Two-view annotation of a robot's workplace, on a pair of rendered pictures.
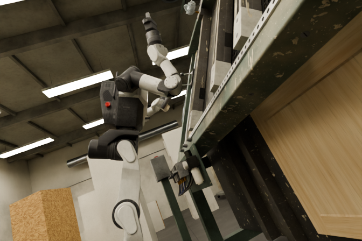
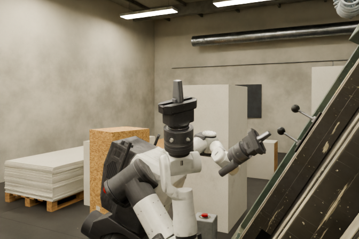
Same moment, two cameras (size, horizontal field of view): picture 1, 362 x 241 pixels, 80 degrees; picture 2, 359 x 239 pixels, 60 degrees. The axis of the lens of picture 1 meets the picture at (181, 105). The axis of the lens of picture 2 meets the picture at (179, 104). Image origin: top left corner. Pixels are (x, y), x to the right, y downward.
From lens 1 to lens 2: 122 cm
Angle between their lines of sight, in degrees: 43
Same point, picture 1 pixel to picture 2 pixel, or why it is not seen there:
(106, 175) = (198, 120)
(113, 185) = not seen: hidden behind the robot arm
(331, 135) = not seen: outside the picture
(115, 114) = (114, 206)
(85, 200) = not seen: hidden behind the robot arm
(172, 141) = (324, 85)
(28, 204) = (102, 139)
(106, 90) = (112, 161)
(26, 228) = (98, 160)
